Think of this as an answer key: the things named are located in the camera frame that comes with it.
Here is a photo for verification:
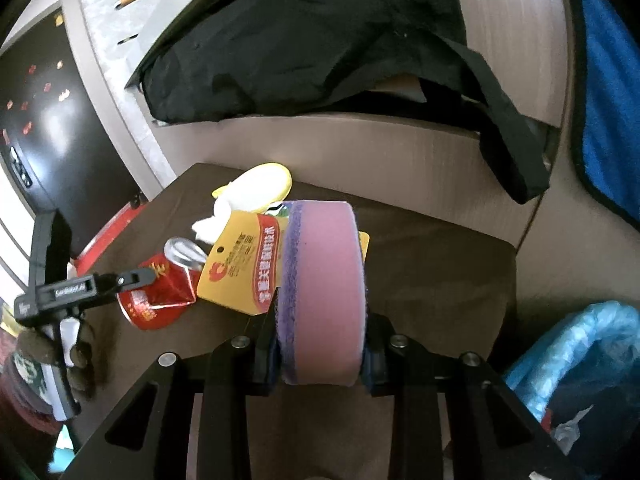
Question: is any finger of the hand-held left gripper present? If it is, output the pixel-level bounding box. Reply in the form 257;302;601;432
92;266;157;304

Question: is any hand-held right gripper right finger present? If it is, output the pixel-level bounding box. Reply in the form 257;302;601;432
360;312;586;480

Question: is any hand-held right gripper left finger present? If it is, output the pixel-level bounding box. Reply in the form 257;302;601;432
62;287;281;480

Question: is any red drink can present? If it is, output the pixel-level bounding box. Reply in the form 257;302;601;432
117;237;207;331

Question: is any pink and purple sponge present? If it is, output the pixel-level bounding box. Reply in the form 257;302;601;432
276;200;371;387

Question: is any blue plastic bin liner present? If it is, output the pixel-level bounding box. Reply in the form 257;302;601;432
502;300;640;426

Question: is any person's left hand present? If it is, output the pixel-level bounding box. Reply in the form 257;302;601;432
12;317;99;401

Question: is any red round basin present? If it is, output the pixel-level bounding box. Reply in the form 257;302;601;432
70;200;147;271

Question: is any yellow and red card packet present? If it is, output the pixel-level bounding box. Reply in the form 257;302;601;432
196;211;371;317

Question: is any white crumpled tissue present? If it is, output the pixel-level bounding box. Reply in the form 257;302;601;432
192;200;236;246

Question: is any brown cloth covered table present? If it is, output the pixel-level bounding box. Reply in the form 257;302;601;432
60;162;518;480

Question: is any black fridge with magnets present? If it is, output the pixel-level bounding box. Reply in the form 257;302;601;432
0;35;146;256

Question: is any yellow plastic piece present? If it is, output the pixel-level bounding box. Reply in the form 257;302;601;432
212;162;293;212

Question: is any black fabric bag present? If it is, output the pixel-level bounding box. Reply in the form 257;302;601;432
125;0;551;206

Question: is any blue towel with black trim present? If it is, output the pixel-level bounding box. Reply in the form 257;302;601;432
567;0;640;233

